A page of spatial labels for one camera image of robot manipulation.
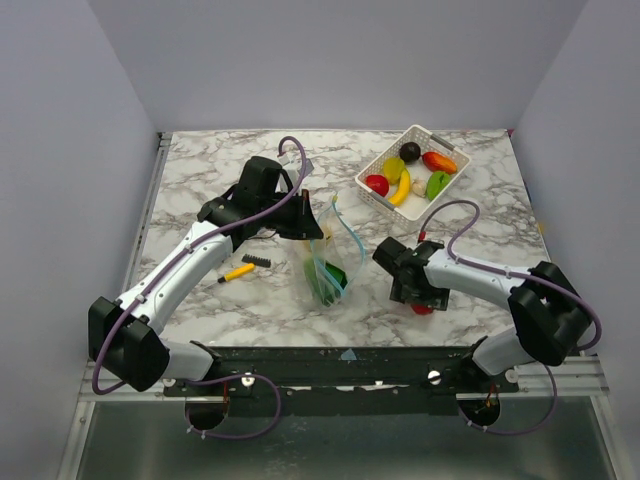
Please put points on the yellow toy starfruit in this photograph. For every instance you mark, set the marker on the yellow toy starfruit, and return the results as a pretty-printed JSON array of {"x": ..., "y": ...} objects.
[{"x": 392, "y": 169}]

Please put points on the yellow toy lemon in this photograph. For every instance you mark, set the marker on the yellow toy lemon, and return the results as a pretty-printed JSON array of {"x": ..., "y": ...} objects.
[{"x": 328, "y": 235}]

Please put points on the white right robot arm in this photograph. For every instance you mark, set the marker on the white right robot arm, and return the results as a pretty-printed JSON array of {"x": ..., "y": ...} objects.
[{"x": 549, "y": 318}]

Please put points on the white perforated plastic basket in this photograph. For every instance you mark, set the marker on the white perforated plastic basket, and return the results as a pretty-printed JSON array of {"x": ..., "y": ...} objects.
[{"x": 414, "y": 208}]

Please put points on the red toy apple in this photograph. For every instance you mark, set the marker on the red toy apple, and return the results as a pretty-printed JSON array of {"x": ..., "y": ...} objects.
[{"x": 378, "y": 184}]

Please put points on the black yellow brush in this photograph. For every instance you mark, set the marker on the black yellow brush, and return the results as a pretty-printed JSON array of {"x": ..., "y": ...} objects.
[{"x": 250, "y": 263}]

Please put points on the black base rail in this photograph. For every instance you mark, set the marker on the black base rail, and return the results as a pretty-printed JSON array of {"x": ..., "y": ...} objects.
[{"x": 322, "y": 381}]

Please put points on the toy garlic bulb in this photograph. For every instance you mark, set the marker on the toy garlic bulb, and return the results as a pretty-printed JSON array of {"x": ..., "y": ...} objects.
[{"x": 419, "y": 188}]

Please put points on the clear zip top bag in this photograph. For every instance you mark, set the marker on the clear zip top bag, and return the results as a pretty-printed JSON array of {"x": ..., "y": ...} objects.
[{"x": 347, "y": 250}]

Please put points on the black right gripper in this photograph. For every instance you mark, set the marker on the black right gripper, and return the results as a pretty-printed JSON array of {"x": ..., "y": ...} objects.
[{"x": 417, "y": 295}]

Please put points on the toy bok choy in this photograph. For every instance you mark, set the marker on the toy bok choy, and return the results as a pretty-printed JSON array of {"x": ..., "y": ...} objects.
[{"x": 327, "y": 282}]

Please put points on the green toy pepper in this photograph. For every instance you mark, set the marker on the green toy pepper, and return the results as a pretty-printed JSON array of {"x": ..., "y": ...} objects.
[{"x": 436, "y": 183}]

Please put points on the yellow toy banana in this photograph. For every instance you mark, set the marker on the yellow toy banana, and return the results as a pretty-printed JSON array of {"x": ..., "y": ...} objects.
[{"x": 403, "y": 189}]

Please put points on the dark toy avocado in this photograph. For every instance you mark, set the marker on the dark toy avocado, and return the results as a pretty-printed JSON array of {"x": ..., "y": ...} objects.
[{"x": 410, "y": 152}]

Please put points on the red toy tomato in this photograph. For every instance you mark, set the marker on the red toy tomato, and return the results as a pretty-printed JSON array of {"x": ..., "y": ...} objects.
[{"x": 421, "y": 310}]

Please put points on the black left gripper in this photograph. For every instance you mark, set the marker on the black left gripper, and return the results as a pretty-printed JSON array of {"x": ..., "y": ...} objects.
[{"x": 304, "y": 224}]

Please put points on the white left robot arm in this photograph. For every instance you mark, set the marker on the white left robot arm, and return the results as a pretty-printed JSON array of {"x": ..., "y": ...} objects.
[{"x": 124, "y": 333}]

